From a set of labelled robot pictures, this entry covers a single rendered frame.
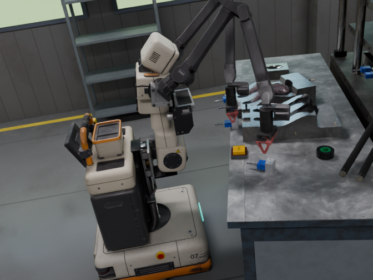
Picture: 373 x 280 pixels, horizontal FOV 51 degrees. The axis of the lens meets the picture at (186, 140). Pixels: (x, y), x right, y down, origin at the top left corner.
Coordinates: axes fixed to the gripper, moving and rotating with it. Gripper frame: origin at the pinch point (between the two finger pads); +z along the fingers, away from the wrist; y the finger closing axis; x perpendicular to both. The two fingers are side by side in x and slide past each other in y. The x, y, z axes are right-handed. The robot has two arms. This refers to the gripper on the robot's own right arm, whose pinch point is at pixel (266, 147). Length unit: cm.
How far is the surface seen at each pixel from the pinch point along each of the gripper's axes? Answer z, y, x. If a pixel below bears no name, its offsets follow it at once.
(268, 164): 7.2, -2.3, -1.2
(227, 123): 9.0, 34.0, 33.1
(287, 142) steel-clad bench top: 12.3, 27.5, -2.5
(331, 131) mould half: 8.5, 37.7, -21.9
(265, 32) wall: 34, 313, 98
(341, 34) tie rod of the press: -5, 168, -7
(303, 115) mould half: -0.8, 33.5, -8.7
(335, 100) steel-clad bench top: 12, 84, -17
